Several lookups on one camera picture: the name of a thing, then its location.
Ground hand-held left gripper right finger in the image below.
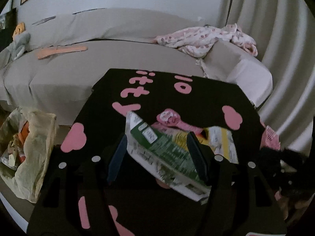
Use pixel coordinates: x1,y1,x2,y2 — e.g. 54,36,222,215
186,131,287,236

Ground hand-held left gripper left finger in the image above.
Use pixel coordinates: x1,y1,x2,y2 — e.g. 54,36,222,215
27,133,128,236

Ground green and white wrapper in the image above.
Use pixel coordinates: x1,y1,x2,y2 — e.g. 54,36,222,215
125,111,212,202

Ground translucent plastic bag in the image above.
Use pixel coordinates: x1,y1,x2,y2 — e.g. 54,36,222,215
0,106,59,204

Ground person's right forearm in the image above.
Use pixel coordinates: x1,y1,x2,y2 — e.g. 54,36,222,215
280,194,307,227

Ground yellow and white packet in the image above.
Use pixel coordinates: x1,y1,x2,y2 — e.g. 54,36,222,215
201,126,240,165

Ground pink plastic basket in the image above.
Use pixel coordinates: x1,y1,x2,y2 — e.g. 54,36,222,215
261,125,281,151

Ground pink round toy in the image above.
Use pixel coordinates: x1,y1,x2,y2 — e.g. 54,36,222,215
156,108,205,134

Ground black cloth with pink print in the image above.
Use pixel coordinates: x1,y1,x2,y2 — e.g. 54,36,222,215
27,68,268,236

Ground grey covered sofa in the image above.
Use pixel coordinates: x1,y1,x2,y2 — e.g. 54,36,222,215
0,8,273,129

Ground orange packet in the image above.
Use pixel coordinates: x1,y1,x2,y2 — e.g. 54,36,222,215
18,125,32,143

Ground pink floral blanket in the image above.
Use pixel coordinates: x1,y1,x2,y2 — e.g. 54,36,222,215
150,24,259,59

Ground grey curtain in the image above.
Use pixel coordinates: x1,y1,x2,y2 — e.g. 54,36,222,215
216,0,315,154

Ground orange plastic paddle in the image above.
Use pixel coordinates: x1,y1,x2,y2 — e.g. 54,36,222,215
37,45,88,60

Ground grey and yellow clothes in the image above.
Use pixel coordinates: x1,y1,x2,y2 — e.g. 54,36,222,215
9,31,32,61

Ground yellow plush toy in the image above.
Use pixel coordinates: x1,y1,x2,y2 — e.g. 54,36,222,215
12,22,26,39

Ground dark side cabinet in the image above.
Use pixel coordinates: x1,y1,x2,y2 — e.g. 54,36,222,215
0,7,18,53

